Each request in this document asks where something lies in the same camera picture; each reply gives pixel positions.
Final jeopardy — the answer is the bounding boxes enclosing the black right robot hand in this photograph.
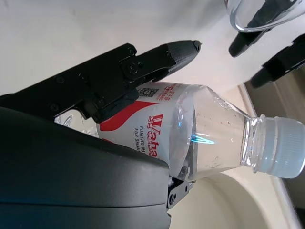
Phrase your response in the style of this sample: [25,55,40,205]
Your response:
[0,40,202,229]

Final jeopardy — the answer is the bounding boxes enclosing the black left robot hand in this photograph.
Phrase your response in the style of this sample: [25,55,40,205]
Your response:
[228,0,305,89]

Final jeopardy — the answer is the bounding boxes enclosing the clear glass cup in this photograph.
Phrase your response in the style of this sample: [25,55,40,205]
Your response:
[224,0,303,33]

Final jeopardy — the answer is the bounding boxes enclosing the clear plastic water bottle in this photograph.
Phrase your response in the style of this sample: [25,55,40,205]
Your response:
[54,81,305,179]

